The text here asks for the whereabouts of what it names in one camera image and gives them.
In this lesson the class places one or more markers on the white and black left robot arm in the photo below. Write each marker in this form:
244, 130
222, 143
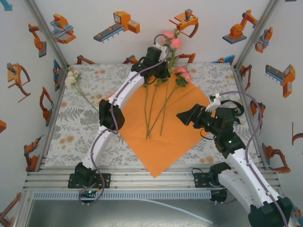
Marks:
125, 88

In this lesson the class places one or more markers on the orange wrapping paper sheet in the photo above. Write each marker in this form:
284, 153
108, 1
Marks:
142, 151

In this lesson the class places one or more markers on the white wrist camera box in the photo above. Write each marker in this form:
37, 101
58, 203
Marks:
213, 102
165, 52

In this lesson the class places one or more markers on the small circuit board green light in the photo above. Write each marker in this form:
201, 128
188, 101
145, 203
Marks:
88, 192

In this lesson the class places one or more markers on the black adapter box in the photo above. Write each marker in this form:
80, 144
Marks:
219, 195

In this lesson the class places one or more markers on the thin white tube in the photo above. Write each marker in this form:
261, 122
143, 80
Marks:
189, 212

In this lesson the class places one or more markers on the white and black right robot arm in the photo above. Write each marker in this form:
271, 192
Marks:
239, 165

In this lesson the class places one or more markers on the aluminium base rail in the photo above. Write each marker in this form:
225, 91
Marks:
151, 183

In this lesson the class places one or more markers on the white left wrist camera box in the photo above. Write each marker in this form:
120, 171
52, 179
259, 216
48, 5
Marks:
165, 52

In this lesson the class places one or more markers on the floral patterned tablecloth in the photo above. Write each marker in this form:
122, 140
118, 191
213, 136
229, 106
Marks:
213, 76

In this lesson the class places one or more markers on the aluminium side rail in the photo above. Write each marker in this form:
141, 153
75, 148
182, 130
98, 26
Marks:
239, 82
55, 111

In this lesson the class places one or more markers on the pink fake rose stem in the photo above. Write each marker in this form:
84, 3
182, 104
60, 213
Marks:
176, 43
158, 82
183, 71

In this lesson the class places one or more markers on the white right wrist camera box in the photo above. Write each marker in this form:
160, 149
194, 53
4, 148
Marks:
213, 102

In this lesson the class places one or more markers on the light blue fake flower stem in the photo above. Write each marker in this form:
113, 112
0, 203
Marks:
145, 85

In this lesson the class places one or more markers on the aluminium frame post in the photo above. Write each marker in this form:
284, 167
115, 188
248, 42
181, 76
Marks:
48, 35
254, 35

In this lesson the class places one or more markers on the aluminium frame leg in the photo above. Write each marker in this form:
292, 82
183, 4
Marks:
22, 208

